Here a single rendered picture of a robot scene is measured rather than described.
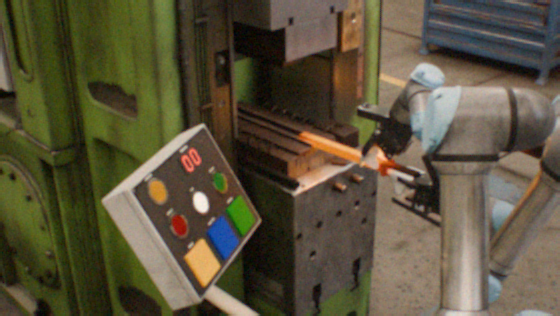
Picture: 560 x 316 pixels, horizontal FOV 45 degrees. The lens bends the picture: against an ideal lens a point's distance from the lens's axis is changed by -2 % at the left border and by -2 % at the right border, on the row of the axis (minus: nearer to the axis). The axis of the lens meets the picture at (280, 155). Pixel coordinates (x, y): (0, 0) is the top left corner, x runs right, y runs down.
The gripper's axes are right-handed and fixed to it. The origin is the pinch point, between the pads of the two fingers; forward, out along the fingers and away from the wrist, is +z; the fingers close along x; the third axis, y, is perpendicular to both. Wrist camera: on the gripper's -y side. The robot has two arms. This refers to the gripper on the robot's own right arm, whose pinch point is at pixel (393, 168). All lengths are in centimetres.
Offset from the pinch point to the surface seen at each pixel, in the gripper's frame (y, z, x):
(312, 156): 4.7, 27.4, -2.0
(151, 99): -21, 45, -43
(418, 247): 101, 56, 103
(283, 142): 1.6, 35.7, -5.5
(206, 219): -5, 10, -55
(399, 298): 101, 40, 65
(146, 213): -14, 8, -71
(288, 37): -33.0, 27.1, -11.1
